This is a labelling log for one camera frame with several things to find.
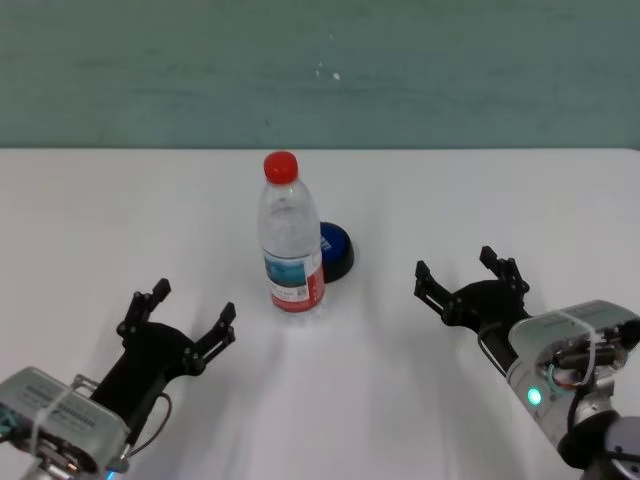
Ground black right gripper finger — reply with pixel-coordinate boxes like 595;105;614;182
414;259;454;325
479;245;530;306

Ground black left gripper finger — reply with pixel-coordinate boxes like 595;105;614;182
116;278;172;337
187;301;237;376

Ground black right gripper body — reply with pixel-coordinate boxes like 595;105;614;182
449;281;531;374

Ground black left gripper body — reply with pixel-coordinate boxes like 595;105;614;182
89;322;201;446

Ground blue button with black base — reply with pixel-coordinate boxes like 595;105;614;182
319;221;357;285

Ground clear red-capped water bottle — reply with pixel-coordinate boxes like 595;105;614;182
257;151;327;326

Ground thin black right gripper cable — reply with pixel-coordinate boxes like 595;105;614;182
476;324;507;376

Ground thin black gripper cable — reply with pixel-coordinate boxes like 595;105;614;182
476;324;507;376
124;392;174;459

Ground thin black left gripper cable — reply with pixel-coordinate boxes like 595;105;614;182
124;392;174;459

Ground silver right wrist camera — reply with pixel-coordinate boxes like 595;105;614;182
507;299;640;374

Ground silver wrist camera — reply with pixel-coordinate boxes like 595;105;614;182
507;299;640;374
0;367;131;474

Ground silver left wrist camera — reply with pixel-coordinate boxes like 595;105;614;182
0;367;131;474

